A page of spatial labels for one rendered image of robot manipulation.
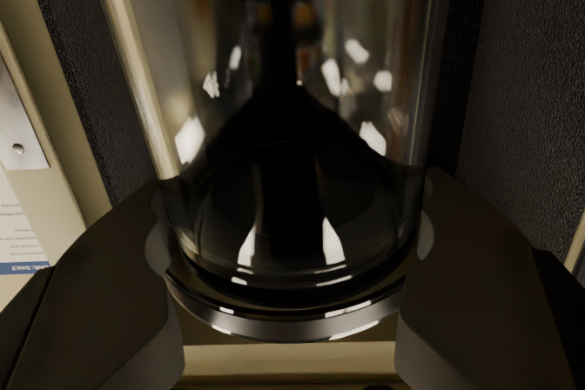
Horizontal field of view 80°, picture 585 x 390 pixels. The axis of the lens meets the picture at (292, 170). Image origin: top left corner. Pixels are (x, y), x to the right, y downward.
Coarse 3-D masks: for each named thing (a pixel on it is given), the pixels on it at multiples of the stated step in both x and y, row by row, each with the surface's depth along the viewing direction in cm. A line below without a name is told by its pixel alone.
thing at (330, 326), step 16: (176, 288) 11; (192, 304) 10; (384, 304) 10; (208, 320) 10; (224, 320) 10; (240, 320) 10; (256, 320) 9; (320, 320) 9; (336, 320) 9; (352, 320) 10; (368, 320) 10; (256, 336) 10; (272, 336) 10; (288, 336) 10; (304, 336) 10; (320, 336) 10
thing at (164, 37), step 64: (128, 0) 7; (192, 0) 6; (256, 0) 6; (320, 0) 6; (384, 0) 6; (448, 0) 8; (128, 64) 8; (192, 64) 7; (256, 64) 7; (320, 64) 7; (384, 64) 7; (192, 128) 8; (256, 128) 7; (320, 128) 7; (384, 128) 8; (192, 192) 9; (256, 192) 8; (320, 192) 8; (384, 192) 9; (192, 256) 11; (256, 256) 9; (320, 256) 9; (384, 256) 10
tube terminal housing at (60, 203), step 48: (0, 0) 16; (0, 48) 15; (48, 48) 17; (48, 96) 18; (48, 144) 17; (48, 192) 18; (96, 192) 21; (48, 240) 19; (576, 240) 19; (192, 336) 24; (384, 336) 23; (192, 384) 25; (240, 384) 25
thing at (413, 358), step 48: (432, 192) 10; (432, 240) 9; (480, 240) 8; (528, 240) 8; (432, 288) 7; (480, 288) 7; (528, 288) 7; (432, 336) 6; (480, 336) 6; (528, 336) 6; (432, 384) 6; (480, 384) 5; (528, 384) 5
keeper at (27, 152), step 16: (0, 64) 15; (0, 80) 15; (0, 96) 16; (16, 96) 16; (0, 112) 16; (16, 112) 16; (0, 128) 16; (16, 128) 16; (32, 128) 16; (0, 144) 17; (16, 144) 17; (32, 144) 17; (16, 160) 17; (32, 160) 17
